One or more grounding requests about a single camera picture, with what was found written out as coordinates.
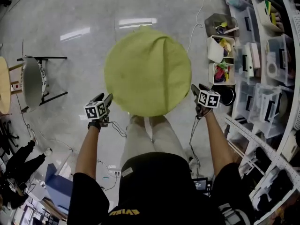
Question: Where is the white shelving unit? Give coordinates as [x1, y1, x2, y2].
[220, 0, 300, 225]

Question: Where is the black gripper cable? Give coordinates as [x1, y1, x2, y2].
[188, 115, 203, 178]
[108, 120, 128, 138]

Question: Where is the person's left forearm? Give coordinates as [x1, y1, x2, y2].
[75, 125, 102, 180]

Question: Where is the small black display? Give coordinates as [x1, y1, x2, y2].
[192, 177, 209, 192]

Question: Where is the black round bin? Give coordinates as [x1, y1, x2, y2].
[212, 85, 236, 106]

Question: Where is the grey toy bin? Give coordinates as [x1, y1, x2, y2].
[204, 13, 240, 38]

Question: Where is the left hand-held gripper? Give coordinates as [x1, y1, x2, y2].
[83, 92, 114, 128]

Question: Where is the round wooden table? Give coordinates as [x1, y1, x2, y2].
[0, 56, 24, 115]

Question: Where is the grey chair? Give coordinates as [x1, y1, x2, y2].
[16, 55, 68, 113]

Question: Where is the white toy bin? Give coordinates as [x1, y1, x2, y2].
[208, 62, 235, 86]
[206, 35, 235, 63]

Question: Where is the blue box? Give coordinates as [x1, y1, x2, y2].
[45, 163, 74, 214]

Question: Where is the cream storage bin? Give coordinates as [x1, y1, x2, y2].
[257, 0, 282, 32]

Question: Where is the yellow-green cloth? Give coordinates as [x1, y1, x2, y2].
[104, 25, 192, 117]

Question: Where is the black wrist strap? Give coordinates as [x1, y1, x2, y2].
[88, 120, 102, 132]

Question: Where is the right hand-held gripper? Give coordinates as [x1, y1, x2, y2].
[191, 83, 222, 117]

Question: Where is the person's right forearm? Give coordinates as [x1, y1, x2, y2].
[201, 111, 235, 177]

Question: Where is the person's black shirt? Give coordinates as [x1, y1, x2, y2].
[67, 151, 255, 225]

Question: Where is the black office chair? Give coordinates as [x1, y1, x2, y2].
[0, 120, 20, 155]

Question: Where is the person's right hand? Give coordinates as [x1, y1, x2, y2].
[197, 106, 214, 120]

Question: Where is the white floor cable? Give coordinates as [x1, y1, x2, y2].
[186, 0, 209, 54]

